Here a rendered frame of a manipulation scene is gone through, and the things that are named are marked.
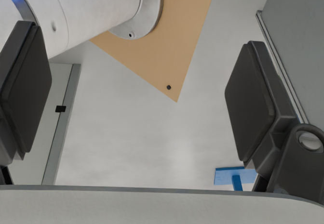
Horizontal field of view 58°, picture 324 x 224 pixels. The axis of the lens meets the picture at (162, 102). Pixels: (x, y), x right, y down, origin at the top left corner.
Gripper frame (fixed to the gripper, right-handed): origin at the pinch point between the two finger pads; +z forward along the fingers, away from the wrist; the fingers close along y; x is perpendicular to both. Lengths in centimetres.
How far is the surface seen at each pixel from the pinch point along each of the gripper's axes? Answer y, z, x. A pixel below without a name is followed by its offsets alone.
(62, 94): -41, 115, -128
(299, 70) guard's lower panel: 70, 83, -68
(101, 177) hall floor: -27, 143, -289
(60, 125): -38, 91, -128
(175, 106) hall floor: 35, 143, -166
